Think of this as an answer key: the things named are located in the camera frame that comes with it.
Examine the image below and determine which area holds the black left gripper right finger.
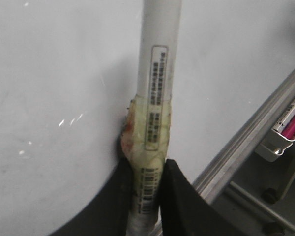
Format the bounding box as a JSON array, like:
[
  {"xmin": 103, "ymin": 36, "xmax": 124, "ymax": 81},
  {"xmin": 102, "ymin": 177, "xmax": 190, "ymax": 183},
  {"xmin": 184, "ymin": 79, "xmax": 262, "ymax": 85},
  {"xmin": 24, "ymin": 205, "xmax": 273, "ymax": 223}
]
[{"xmin": 159, "ymin": 159, "xmax": 238, "ymax": 236}]

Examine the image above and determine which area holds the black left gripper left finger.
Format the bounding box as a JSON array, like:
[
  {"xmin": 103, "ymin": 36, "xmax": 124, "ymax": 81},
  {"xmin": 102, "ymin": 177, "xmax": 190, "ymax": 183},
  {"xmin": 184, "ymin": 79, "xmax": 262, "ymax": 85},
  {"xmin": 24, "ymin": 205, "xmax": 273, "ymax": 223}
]
[{"xmin": 51, "ymin": 158, "xmax": 133, "ymax": 236}]

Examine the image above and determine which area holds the white black whiteboard marker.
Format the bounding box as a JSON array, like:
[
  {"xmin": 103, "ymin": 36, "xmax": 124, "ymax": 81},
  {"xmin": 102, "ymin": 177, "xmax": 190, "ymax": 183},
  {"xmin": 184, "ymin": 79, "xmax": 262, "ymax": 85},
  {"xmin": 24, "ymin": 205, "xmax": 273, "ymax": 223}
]
[{"xmin": 126, "ymin": 0, "xmax": 182, "ymax": 236}]

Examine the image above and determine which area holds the red magnet taped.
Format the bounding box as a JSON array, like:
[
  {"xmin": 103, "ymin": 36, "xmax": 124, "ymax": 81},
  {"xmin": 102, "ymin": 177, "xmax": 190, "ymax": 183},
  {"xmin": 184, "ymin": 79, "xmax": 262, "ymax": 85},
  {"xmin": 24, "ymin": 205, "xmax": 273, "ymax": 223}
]
[{"xmin": 120, "ymin": 98, "xmax": 136, "ymax": 163}]

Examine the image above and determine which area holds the grey marker tray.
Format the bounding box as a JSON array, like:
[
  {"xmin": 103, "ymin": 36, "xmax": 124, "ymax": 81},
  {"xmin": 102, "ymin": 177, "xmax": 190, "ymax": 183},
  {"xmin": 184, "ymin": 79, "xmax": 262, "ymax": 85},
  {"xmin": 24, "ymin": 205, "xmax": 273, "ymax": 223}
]
[{"xmin": 254, "ymin": 93, "xmax": 295, "ymax": 163}]

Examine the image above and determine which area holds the white black marker in tray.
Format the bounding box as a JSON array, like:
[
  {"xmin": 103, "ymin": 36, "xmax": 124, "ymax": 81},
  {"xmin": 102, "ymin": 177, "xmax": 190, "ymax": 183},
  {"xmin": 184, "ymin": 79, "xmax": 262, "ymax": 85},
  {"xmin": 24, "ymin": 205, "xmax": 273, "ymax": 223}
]
[{"xmin": 272, "ymin": 99, "xmax": 295, "ymax": 133}]

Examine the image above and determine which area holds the white whiteboard with aluminium frame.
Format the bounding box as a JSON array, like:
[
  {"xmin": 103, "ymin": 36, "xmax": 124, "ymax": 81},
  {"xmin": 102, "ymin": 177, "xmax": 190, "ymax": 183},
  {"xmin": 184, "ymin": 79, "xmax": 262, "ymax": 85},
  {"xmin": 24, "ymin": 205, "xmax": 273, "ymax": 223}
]
[{"xmin": 0, "ymin": 0, "xmax": 295, "ymax": 236}]

